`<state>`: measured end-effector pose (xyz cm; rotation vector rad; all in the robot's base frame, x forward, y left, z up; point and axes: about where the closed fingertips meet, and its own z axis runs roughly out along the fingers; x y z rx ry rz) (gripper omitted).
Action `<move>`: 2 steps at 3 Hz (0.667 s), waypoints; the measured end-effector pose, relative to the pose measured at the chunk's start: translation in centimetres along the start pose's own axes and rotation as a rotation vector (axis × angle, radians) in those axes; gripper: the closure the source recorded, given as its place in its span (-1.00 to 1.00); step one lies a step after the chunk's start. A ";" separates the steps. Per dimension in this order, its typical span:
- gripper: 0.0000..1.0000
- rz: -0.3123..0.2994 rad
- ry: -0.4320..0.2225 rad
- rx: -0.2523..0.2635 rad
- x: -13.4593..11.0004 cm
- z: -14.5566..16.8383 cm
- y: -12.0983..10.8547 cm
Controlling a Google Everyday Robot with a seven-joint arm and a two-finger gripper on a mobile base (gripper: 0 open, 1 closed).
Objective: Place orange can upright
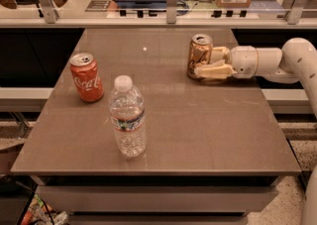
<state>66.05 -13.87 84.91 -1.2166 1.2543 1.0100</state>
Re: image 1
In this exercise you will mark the clear plastic water bottle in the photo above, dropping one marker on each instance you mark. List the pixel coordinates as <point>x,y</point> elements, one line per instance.
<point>127,111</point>

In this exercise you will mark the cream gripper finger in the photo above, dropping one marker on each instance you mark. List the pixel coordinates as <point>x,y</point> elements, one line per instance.
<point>216,70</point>
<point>219,53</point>

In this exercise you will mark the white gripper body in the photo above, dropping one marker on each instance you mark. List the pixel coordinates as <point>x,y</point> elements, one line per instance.
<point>244,60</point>

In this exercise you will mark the left metal glass bracket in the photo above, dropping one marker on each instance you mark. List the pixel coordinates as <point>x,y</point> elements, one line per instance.
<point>49,11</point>

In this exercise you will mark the red Coca-Cola can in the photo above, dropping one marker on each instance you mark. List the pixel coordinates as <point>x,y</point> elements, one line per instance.
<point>86,77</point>

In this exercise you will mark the middle metal glass bracket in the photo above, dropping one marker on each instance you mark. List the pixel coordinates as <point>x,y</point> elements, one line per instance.
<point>171,11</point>

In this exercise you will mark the grey table drawer base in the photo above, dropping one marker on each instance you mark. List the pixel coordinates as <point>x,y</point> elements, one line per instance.
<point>157,205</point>

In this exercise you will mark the colourful clutter under table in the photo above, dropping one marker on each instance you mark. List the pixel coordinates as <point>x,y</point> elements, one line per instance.
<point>40,213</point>

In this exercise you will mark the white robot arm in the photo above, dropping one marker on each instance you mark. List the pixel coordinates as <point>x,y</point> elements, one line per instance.
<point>296,61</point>

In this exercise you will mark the orange gold soda can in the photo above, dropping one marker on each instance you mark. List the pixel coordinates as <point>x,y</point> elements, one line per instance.
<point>200,51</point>

